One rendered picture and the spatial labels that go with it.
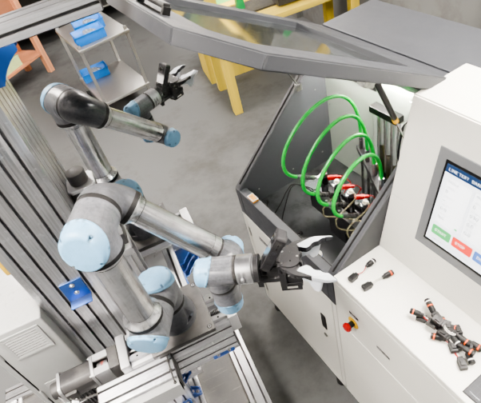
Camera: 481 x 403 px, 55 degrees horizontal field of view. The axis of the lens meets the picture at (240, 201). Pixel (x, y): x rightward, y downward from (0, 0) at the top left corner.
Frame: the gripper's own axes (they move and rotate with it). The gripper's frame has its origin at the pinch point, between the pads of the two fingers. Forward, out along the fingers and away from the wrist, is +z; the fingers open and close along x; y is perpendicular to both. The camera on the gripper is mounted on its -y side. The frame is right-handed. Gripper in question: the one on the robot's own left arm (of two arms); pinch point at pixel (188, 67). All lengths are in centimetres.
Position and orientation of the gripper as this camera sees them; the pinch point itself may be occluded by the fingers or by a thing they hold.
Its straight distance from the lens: 208.1
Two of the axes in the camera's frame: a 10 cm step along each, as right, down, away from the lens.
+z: 6.6, -6.1, 4.4
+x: 7.5, 4.4, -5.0
